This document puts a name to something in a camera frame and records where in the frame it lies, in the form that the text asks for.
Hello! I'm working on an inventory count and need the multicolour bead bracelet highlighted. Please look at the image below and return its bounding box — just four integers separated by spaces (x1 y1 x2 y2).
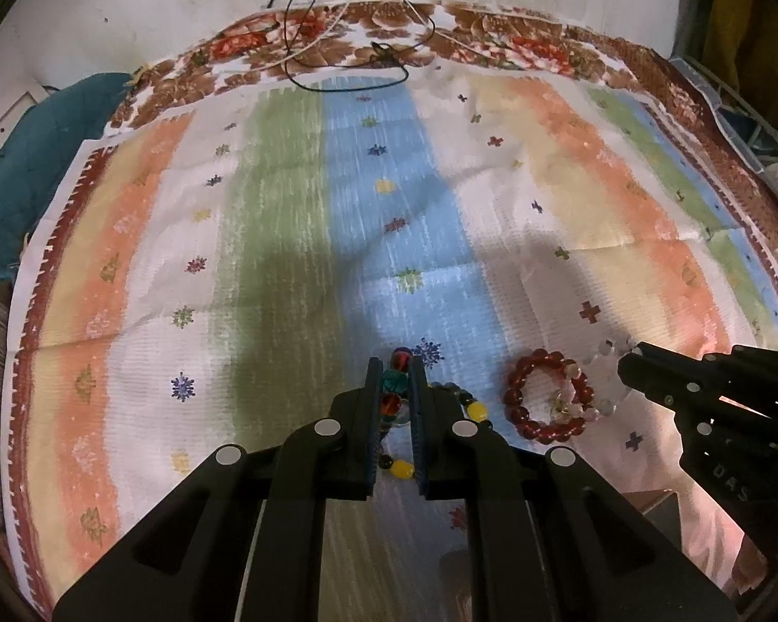
377 348 494 479

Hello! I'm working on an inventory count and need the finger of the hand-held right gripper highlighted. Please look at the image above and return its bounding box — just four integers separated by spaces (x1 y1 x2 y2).
631 341 778 417
617 350 778 449

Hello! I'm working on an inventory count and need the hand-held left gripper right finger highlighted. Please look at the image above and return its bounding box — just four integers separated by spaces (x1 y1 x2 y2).
408 356 741 622

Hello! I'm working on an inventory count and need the teal cloth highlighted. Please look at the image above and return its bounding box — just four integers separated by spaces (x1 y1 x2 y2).
0 73 137 299

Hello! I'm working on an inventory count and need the long black cable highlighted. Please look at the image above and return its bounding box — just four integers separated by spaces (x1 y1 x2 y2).
283 0 439 93

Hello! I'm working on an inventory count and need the red bead bracelet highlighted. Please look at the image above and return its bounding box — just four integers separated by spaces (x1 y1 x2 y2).
502 348 596 445

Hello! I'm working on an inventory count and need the white cable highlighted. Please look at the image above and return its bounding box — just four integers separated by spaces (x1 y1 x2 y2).
285 0 443 58

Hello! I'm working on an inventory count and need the striped woven mat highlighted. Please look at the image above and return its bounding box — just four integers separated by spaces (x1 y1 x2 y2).
3 61 778 622

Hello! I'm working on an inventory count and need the clear bead bracelet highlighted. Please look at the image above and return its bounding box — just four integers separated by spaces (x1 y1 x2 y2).
548 337 637 423

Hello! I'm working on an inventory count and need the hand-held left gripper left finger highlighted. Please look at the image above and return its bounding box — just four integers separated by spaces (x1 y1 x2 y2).
52 356 384 622

